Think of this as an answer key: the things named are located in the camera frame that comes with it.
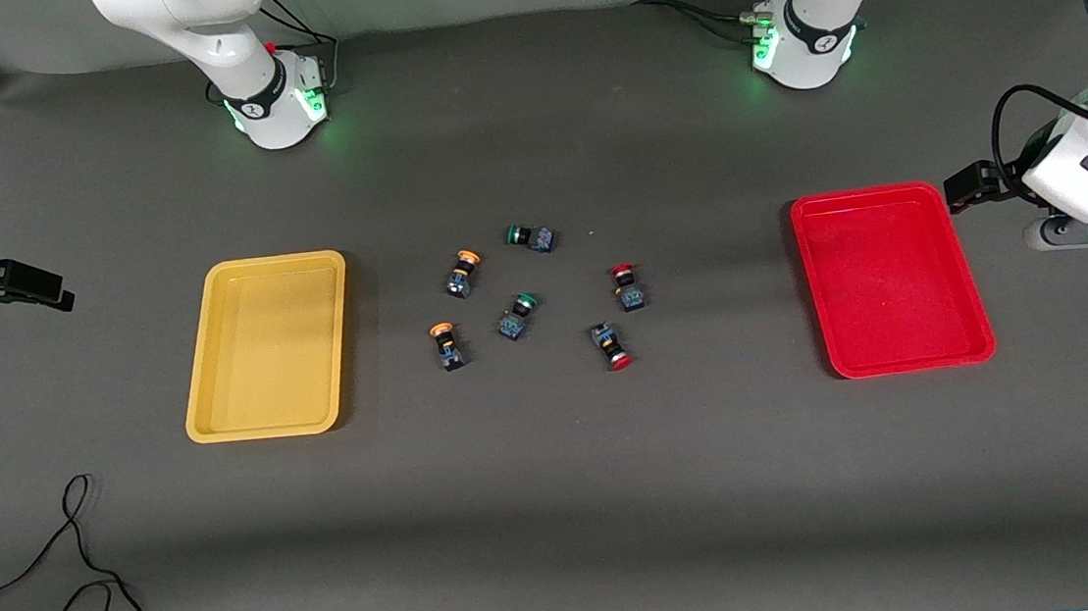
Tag red push button switch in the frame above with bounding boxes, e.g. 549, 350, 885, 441
608, 261, 648, 315
589, 320, 635, 374

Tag yellow push button switch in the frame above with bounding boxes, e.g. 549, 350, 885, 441
428, 321, 470, 375
441, 248, 486, 301

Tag red plastic tray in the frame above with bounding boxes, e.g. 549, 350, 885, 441
787, 176, 1000, 385

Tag yellow plastic tray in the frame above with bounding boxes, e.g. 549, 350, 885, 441
171, 249, 362, 446

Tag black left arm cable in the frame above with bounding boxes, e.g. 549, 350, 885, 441
986, 77, 1088, 210

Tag black left arm base cables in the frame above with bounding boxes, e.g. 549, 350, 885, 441
631, 0, 813, 58

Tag black arm base cables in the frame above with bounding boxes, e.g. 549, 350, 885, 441
253, 0, 345, 103
631, 0, 813, 58

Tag black right arm base cables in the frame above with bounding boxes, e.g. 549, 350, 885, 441
253, 0, 345, 103

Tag green push button switch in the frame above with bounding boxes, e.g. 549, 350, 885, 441
504, 221, 557, 257
494, 291, 544, 344

